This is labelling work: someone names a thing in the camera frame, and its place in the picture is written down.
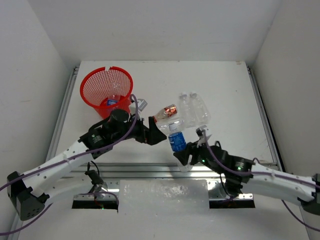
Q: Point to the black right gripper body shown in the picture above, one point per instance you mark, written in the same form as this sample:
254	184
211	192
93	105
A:
197	154

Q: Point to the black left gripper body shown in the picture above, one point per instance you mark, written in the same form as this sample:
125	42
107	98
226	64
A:
145	133

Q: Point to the blue label bottle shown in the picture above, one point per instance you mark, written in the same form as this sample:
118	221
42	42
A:
114	94
178	143

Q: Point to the clear bottle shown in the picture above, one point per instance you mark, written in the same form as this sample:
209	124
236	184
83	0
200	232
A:
201	111
187	110

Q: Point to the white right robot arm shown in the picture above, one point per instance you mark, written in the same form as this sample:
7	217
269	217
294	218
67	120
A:
244	176

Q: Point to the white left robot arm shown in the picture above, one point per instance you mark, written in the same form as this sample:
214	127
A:
32	190

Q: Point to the red mesh plastic bin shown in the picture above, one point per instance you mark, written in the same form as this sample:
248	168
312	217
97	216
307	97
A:
95	87

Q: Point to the clear bottle lying sideways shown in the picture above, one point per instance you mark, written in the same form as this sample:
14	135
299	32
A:
176	124

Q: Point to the red label red cap bottle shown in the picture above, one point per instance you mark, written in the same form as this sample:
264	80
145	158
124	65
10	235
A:
165	113

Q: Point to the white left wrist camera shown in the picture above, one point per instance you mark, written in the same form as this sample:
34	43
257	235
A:
142	103

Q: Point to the aluminium front rail frame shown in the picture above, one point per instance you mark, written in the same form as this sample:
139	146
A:
112	173

